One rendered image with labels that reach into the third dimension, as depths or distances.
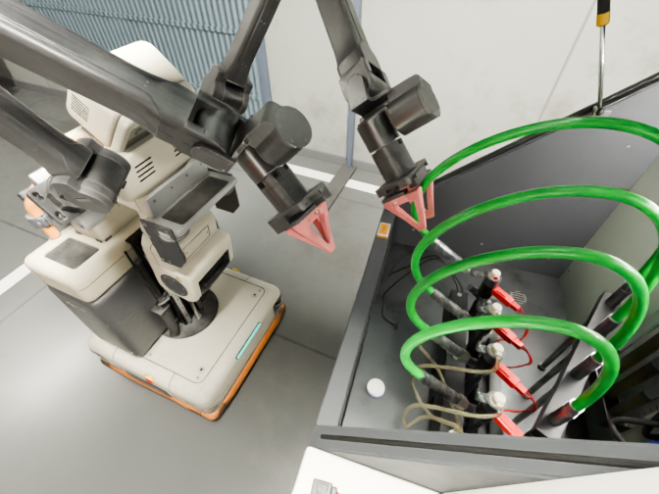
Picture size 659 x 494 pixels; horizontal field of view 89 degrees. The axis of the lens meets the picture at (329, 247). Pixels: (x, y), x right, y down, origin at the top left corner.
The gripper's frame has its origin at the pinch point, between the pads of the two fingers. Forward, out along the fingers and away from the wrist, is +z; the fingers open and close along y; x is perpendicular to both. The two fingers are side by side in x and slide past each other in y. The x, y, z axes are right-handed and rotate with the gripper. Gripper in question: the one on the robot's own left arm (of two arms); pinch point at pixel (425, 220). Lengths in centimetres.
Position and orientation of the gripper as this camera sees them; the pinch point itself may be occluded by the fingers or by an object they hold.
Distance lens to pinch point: 62.3
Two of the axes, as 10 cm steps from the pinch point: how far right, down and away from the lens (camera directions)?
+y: 4.9, -4.8, 7.3
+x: -7.0, 2.7, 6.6
